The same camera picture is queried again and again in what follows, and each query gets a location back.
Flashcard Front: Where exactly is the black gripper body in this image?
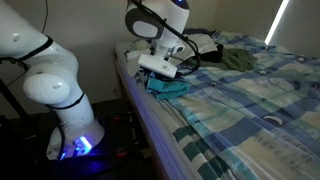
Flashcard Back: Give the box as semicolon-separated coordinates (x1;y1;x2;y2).
142;66;168;81

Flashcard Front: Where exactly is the teal striped towel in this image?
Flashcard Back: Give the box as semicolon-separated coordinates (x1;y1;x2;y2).
134;71;191;101

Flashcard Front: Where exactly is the dark blue pillow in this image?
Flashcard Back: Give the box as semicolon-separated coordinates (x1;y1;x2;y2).
183;27;216;37

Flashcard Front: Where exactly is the black garment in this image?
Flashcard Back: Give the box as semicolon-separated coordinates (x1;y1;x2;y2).
199;43;225;63

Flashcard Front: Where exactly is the green garment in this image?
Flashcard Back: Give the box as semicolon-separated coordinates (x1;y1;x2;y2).
184;48;259;73

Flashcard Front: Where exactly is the blue plaid bed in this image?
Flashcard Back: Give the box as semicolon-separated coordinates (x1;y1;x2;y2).
133;31;320;180

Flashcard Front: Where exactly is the black stand pole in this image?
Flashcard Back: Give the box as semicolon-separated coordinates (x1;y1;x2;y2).
0;78;33;123

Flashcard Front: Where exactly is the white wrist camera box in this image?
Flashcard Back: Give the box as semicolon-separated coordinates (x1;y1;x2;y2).
137;53;179;80

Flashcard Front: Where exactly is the bed frame with mattress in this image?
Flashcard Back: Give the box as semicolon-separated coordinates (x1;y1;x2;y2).
112;41;198;180

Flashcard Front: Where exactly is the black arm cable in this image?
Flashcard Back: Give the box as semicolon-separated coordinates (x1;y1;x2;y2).
128;0;202;77

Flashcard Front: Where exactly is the red handled clamp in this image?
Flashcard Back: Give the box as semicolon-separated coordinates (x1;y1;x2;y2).
112;114;129;124
114;148;129;158

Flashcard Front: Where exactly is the thin black wall cable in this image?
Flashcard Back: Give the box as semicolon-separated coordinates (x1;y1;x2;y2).
41;0;50;33

